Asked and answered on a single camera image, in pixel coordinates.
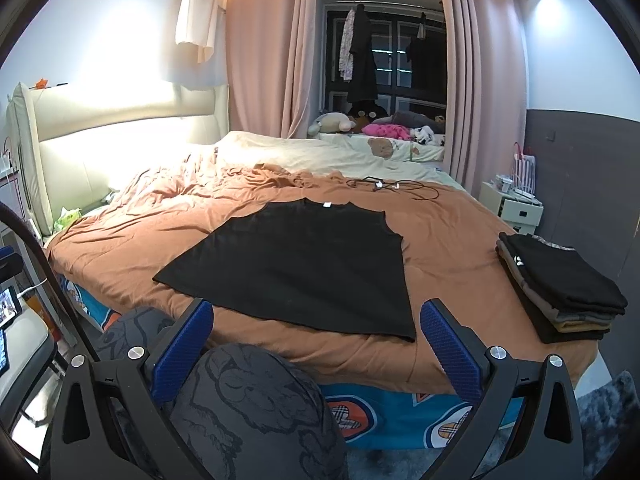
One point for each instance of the black and white plush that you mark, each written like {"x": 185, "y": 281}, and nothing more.
{"x": 422, "y": 135}

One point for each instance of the black sleeveless shirt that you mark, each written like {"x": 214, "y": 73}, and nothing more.
{"x": 335, "y": 268}

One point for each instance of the right pink curtain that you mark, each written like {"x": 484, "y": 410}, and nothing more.
{"x": 486, "y": 89}

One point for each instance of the blue patterned bed sheet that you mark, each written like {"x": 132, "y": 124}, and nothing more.
{"x": 378, "y": 419}

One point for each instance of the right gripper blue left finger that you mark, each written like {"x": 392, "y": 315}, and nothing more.
{"x": 178, "y": 348}

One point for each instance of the stack of folded clothes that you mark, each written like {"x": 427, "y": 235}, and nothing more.
{"x": 565, "y": 298}

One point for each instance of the cream hanging garment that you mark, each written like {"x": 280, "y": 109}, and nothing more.
{"x": 196, "y": 26}

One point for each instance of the pink white striped bag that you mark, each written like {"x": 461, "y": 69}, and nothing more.
{"x": 524, "y": 170}

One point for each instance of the brown bed blanket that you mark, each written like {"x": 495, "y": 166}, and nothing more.
{"x": 448, "y": 246}

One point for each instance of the left pink curtain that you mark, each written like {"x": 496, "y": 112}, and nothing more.
{"x": 270, "y": 60}

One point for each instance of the green tissue pack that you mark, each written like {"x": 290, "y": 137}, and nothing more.
{"x": 66, "y": 218}

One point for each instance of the cream padded headboard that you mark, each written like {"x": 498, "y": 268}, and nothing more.
{"x": 73, "y": 146}

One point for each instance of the bear print pillow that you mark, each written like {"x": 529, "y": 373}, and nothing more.
{"x": 392, "y": 150}

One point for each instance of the dark hanging clothes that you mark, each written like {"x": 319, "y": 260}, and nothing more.
{"x": 356, "y": 64}

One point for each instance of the person's grey patterned legs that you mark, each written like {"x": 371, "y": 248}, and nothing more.
{"x": 243, "y": 411}

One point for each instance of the pink cloth on bed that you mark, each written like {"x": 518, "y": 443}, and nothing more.
{"x": 388, "y": 131}

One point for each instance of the white bedside nightstand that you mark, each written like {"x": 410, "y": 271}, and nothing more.
{"x": 520, "y": 213}

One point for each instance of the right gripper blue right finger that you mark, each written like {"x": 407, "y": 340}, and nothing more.
{"x": 459, "y": 351}

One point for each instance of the white plush toy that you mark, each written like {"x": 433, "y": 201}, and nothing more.
{"x": 333, "y": 122}

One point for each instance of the pink curtain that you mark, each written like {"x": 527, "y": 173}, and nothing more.
{"x": 486, "y": 89}
{"x": 270, "y": 60}

